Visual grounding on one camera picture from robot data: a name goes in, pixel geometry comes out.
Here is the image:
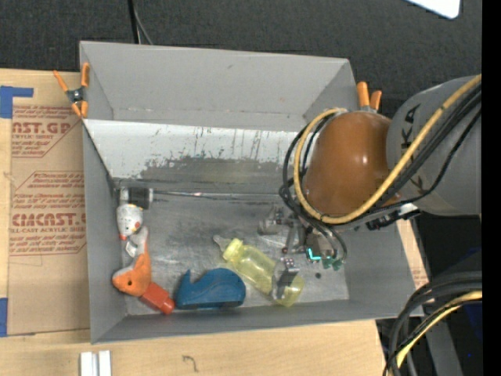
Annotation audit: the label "orange plush toy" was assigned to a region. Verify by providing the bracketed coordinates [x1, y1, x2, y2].
[111, 225, 153, 298]

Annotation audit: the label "white toy figure, orange spots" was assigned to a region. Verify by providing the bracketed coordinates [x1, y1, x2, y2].
[116, 204, 144, 243]

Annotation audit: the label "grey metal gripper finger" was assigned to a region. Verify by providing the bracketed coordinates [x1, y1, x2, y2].
[272, 256, 301, 302]
[258, 207, 293, 236]

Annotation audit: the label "red plastic block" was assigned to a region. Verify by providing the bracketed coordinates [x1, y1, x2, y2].
[139, 281, 176, 316]

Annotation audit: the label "brown cardboard board, red print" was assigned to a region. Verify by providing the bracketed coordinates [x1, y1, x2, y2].
[0, 67, 431, 338]

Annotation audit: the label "black cylinder on white bracket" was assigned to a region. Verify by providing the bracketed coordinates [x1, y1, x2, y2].
[365, 203, 420, 232]

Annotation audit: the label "clear yellow baby bottle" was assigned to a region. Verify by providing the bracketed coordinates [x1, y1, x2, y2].
[212, 234, 306, 309]

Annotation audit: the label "grey metal bin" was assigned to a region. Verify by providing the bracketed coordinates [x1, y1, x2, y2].
[79, 40, 426, 345]

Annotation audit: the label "blue toy whale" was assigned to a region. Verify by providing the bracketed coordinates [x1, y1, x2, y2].
[173, 268, 247, 311]

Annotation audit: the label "small dark grey cube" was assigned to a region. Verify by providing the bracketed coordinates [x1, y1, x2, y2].
[119, 187, 154, 210]

